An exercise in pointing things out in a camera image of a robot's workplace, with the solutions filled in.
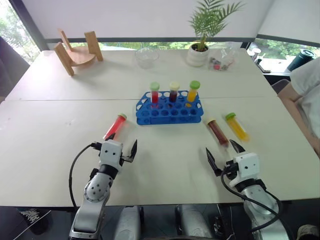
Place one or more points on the dark green tumbler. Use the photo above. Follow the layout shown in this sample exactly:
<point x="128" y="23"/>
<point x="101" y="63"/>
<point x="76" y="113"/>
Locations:
<point x="298" y="61"/>

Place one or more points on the wooden stand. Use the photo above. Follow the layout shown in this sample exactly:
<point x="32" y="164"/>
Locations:
<point x="80" y="56"/>

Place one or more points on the blue test tube rack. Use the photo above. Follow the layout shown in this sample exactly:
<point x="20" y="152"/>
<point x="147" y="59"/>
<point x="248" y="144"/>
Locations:
<point x="170" y="115"/>

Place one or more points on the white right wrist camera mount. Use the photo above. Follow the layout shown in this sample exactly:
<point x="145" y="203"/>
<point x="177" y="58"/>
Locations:
<point x="247" y="165"/>

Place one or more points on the clear plastic bag with bits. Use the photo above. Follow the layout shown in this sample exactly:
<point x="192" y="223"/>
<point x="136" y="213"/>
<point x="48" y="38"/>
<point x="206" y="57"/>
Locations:
<point x="222" y="60"/>

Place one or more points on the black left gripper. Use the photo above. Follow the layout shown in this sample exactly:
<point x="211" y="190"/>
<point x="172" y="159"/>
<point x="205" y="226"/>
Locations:
<point x="123" y="160"/>

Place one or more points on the dark rounded grey shape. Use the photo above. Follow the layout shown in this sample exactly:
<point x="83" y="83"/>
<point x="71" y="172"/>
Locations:
<point x="195" y="221"/>
<point x="128" y="222"/>

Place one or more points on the dark object with white specks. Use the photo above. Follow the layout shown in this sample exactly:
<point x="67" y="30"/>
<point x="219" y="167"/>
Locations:
<point x="33" y="215"/>

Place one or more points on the clear glass bowl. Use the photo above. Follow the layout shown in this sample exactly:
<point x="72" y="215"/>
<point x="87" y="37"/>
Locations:
<point x="147" y="58"/>

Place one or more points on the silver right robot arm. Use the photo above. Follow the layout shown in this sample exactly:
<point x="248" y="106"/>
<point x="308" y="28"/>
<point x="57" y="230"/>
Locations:
<point x="260" y="202"/>

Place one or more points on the green plant in white pot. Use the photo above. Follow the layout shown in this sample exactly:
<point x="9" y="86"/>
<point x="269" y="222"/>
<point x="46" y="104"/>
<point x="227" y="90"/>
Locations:
<point x="198" y="56"/>

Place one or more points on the orange tube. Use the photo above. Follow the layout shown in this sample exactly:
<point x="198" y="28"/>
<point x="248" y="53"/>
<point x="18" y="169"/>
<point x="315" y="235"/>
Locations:
<point x="193" y="91"/>
<point x="238" y="128"/>

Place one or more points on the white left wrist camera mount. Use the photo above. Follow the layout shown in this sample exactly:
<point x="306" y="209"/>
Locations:
<point x="112" y="152"/>

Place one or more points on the grey shoe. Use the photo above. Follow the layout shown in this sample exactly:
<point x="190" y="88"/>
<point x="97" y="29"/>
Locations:
<point x="308" y="232"/>

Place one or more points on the person's bare forearm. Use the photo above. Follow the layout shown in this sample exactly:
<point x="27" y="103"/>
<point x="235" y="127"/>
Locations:
<point x="290" y="97"/>

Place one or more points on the black flat object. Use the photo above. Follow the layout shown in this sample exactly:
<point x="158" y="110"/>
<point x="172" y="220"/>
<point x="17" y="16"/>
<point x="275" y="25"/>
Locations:
<point x="263" y="67"/>

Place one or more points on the white paper cup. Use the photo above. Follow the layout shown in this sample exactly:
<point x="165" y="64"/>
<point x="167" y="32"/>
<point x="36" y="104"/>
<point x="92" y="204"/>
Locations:
<point x="255" y="53"/>

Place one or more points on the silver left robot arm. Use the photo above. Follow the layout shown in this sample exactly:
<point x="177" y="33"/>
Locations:
<point x="96" y="190"/>

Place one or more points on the dark purple tube cream cap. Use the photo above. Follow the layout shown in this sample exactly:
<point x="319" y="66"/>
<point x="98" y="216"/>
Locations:
<point x="174" y="92"/>

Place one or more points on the dark brown tube cream cap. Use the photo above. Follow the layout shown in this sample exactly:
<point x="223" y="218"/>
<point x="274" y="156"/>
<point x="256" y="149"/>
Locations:
<point x="218" y="131"/>

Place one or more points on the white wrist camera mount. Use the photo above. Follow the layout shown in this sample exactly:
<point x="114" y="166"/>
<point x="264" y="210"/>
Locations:
<point x="112" y="152"/>
<point x="247" y="165"/>

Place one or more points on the grey chair back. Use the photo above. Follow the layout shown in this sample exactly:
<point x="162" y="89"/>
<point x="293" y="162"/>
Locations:
<point x="278" y="86"/>

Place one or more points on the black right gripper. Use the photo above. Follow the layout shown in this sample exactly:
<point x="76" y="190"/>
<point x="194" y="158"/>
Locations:
<point x="231" y="170"/>

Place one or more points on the person in white shirt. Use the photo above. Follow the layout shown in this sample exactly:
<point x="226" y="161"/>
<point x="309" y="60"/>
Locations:
<point x="308" y="80"/>

